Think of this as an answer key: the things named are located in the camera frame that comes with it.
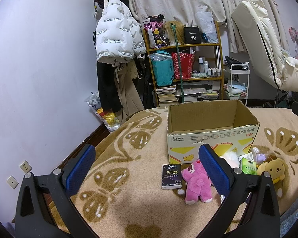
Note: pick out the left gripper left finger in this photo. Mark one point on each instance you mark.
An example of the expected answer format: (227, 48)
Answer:
(33, 217)

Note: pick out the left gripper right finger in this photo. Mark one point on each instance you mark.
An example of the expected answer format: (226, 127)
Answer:
(250, 206)

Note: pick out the yellow dog plush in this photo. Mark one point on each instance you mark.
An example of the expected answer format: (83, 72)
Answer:
(278, 170)

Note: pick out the green tissue pack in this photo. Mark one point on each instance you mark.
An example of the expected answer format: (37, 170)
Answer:
(248, 166)

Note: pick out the pink plush bear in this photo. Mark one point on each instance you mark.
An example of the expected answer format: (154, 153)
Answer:
(198, 183)

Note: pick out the white fluffy pompom toy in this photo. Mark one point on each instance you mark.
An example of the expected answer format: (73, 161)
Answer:
(232, 159)

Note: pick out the open cardboard box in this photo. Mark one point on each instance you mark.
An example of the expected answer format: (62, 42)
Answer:
(227, 126)

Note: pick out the plastic bag with toys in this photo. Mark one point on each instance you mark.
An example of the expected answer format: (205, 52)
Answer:
(109, 119)

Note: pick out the white rolling cart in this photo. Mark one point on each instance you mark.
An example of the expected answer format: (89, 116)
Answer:
(237, 87)

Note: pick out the stack of books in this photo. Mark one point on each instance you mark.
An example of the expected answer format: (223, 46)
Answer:
(167, 95)

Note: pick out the cream massage chair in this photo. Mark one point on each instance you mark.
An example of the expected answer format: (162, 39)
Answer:
(269, 60)

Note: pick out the wooden shelf unit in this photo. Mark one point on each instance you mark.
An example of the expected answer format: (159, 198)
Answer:
(217, 59)

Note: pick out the red gift bag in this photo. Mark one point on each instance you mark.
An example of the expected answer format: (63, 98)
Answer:
(187, 61)

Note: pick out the beige hanging coat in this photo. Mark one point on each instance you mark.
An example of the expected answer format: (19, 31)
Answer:
(128, 97)

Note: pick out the teal bag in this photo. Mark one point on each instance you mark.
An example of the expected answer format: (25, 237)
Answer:
(163, 69)

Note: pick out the black box marked 40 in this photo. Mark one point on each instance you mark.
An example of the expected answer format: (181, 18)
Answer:
(192, 35)

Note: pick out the white puffer jacket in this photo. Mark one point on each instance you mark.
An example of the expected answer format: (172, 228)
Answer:
(118, 33)

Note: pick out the blonde wig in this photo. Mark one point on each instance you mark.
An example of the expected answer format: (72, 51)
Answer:
(179, 31)

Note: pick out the green pole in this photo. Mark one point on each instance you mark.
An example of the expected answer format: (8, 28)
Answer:
(173, 27)

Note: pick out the colourful anime bag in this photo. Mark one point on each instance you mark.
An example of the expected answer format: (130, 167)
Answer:
(154, 26)

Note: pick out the floral curtain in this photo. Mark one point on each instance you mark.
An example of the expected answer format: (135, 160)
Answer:
(185, 11)

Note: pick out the wall socket lower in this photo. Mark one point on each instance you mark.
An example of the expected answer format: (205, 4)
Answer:
(12, 182)

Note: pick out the wall socket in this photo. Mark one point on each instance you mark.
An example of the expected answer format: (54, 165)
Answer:
(12, 182)
(25, 167)

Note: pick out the wall socket upper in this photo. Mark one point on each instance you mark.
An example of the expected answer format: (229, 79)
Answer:
(25, 167)

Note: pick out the bagged purple plush keychain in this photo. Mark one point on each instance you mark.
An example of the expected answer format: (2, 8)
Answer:
(258, 156)

